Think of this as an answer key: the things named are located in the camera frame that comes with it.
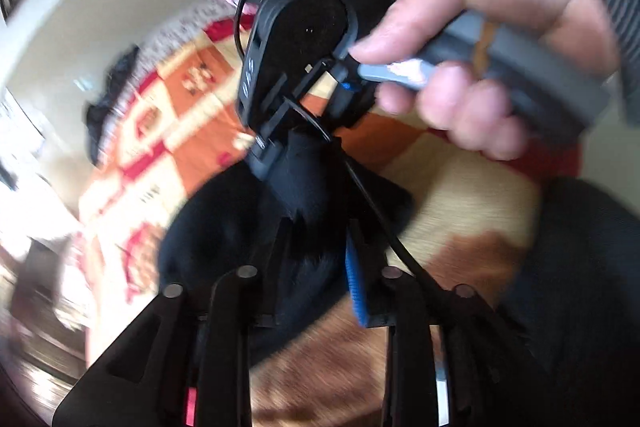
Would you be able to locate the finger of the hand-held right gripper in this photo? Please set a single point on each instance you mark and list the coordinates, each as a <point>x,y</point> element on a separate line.
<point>352,104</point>
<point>265,132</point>

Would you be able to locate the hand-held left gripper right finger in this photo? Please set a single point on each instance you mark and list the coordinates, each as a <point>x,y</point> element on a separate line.
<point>356,287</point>

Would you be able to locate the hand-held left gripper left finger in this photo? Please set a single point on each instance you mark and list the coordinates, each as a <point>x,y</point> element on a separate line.
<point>235,307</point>

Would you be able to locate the black pants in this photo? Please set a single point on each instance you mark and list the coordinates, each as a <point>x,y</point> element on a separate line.
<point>225,232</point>

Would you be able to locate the white floral sheet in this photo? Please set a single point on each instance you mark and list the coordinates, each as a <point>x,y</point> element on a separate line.
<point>185,24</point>

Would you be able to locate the orange red patchwork blanket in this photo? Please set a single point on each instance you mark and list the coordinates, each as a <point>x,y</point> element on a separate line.
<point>475,207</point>

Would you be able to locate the dark jacket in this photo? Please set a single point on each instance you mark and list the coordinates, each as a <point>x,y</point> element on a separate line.
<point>107,107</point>

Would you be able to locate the person's dark clothing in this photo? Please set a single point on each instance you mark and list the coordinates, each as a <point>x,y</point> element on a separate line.
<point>575,282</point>

